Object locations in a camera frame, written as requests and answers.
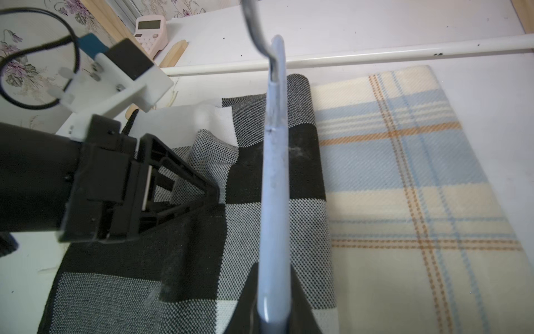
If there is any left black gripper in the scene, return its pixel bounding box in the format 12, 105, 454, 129
57, 115, 219, 244

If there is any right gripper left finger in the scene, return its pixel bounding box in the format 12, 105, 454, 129
224, 262, 260, 334

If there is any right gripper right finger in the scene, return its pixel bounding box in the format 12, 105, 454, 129
287, 266, 321, 334

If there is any light blue clothes hanger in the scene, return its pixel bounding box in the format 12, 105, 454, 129
242, 1, 291, 333

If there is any black white checkered scarf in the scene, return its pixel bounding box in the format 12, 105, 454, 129
38, 74, 339, 333

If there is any cream blue plaid scarf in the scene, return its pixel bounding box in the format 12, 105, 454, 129
311, 66, 533, 333

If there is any pink calculator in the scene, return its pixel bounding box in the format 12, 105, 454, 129
134, 15, 168, 58

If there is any wooden clothes rack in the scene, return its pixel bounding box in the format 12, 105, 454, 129
78, 0, 534, 120

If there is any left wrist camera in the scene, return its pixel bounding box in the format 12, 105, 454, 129
48, 33, 173, 141

